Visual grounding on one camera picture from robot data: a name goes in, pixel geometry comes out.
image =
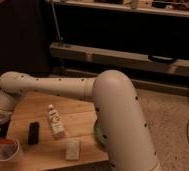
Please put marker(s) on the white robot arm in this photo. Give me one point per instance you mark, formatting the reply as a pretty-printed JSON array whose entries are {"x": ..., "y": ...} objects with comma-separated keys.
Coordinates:
[{"x": 128, "y": 141}]

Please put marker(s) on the white ceramic cup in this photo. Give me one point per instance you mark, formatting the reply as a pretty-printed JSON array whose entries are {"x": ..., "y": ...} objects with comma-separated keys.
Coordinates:
[{"x": 12, "y": 153}]

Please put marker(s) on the black remote control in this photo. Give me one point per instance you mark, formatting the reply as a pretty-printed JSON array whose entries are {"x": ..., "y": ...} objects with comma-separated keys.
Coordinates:
[{"x": 33, "y": 136}]

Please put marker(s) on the wooden table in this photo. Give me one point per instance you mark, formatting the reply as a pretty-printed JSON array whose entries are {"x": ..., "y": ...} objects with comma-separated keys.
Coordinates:
[{"x": 49, "y": 153}]

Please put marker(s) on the white squeeze bottle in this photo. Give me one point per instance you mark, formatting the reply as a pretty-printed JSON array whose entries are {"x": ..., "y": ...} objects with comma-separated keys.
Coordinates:
[{"x": 55, "y": 122}]

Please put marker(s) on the white rectangular sponge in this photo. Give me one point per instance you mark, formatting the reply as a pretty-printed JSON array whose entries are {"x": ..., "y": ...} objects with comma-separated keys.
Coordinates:
[{"x": 72, "y": 150}]

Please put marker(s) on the metal vertical pole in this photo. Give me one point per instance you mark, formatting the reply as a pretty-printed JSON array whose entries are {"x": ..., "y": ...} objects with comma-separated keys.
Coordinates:
[{"x": 60, "y": 38}]

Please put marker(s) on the black object on beam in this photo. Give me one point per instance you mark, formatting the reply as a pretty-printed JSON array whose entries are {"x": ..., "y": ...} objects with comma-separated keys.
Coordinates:
[{"x": 161, "y": 59}]

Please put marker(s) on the long metal shelf beam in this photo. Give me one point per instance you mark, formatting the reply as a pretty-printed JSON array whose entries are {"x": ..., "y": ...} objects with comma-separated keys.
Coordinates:
[{"x": 117, "y": 58}]

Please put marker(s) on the upper shelf board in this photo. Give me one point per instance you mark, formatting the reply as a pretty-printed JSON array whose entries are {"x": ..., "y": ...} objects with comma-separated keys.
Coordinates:
[{"x": 156, "y": 11}]

